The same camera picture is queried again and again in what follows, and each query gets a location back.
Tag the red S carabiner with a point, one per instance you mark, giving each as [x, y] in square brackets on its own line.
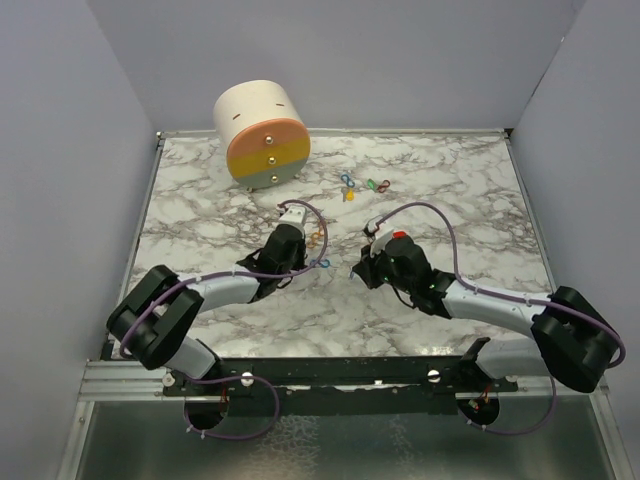
[383, 186]

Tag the blue S carabiner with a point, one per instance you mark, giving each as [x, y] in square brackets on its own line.
[321, 263]
[347, 180]

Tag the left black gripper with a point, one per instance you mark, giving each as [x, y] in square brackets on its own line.
[300, 264]

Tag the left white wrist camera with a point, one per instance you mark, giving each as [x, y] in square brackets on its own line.
[294, 216]

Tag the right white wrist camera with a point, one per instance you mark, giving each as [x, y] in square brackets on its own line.
[378, 234]

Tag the orange S carabiner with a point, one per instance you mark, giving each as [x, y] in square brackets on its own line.
[315, 239]

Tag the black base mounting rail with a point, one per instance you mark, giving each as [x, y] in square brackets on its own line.
[337, 386]

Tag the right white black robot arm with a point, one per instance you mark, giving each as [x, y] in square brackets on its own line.
[562, 334]

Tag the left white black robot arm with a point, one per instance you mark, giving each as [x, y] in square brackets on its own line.
[161, 340]

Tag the round three-drawer storage box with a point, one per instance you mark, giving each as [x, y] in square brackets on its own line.
[266, 142]

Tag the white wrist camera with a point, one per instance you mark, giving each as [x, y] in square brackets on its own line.
[294, 216]
[378, 234]

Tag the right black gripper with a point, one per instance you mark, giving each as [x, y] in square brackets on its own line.
[365, 268]

